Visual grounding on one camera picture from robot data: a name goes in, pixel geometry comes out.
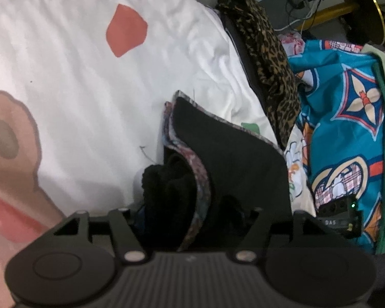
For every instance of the leopard print garment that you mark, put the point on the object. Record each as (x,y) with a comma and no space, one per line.
(269,57)

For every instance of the pink white plastic bag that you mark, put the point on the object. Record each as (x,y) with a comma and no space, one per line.
(292,41)

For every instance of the black folded garment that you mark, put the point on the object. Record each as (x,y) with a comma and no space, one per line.
(247,61)

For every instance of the cream bear printed blanket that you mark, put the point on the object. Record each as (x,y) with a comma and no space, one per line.
(67,70)

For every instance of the teal printed blanket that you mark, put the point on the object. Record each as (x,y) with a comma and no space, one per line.
(340,134)

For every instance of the round black base gold rim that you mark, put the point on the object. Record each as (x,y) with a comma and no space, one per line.
(356,6)

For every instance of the yellow beam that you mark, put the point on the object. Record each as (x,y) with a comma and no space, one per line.
(333,11)

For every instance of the black shorts with patterned lining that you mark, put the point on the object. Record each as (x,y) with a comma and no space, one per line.
(237,160)

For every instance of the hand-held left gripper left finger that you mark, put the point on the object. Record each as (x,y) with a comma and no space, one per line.
(125,231)

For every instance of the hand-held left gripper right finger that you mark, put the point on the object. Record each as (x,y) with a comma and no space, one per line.
(253,231)

